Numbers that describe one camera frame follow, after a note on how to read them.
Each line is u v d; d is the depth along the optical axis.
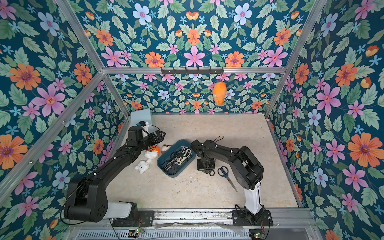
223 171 0.89
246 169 0.50
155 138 0.78
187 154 0.94
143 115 0.99
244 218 0.73
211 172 0.89
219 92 0.96
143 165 0.89
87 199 0.42
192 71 0.93
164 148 0.96
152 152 0.92
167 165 0.91
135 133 0.66
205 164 0.77
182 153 0.94
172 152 0.96
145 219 0.74
